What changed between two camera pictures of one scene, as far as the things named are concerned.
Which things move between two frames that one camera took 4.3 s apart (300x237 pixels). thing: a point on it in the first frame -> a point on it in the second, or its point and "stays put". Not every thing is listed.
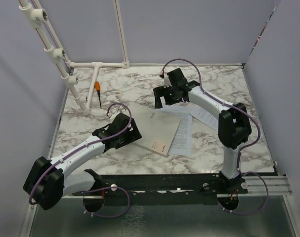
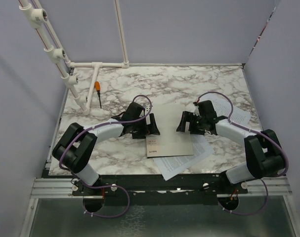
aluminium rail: [277, 185] stays put
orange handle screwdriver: [97, 87] stays put
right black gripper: [160, 91] -> [188, 116]
